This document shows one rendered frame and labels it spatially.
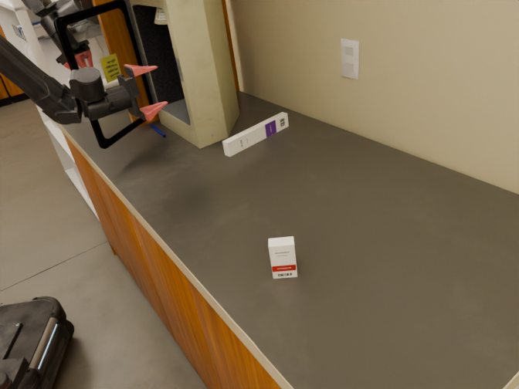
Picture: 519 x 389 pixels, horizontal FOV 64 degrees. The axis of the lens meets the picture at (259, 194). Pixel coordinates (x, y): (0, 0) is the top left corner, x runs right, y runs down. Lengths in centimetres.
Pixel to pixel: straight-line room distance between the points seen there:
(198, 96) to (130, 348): 124
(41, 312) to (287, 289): 147
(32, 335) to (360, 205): 148
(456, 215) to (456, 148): 24
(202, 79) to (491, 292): 96
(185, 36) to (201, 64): 9
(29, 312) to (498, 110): 192
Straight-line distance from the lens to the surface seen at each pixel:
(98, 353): 215
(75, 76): 107
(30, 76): 108
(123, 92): 112
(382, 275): 85
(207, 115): 137
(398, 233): 95
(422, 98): 121
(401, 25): 120
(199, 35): 131
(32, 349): 198
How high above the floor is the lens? 153
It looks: 33 degrees down
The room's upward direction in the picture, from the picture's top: 9 degrees counter-clockwise
